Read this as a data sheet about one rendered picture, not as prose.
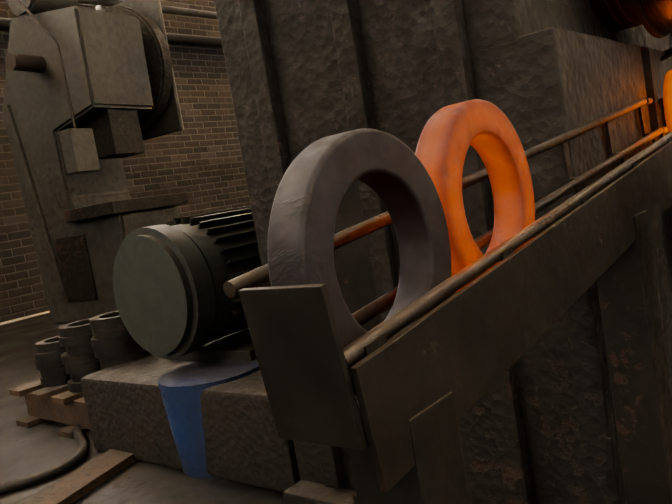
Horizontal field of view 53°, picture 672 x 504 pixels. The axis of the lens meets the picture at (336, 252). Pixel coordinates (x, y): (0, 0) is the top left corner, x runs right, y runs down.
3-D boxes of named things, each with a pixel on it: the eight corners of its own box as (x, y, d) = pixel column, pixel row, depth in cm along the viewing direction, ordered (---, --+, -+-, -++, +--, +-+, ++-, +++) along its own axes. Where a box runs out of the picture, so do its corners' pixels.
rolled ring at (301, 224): (420, 104, 53) (386, 113, 55) (266, 161, 39) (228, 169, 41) (473, 318, 57) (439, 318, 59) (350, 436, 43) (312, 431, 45)
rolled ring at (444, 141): (548, 266, 70) (519, 268, 72) (518, 90, 68) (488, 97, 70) (468, 325, 56) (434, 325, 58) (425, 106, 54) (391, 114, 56)
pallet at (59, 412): (126, 453, 207) (98, 315, 203) (15, 425, 262) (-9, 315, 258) (365, 344, 296) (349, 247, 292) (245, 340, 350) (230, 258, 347)
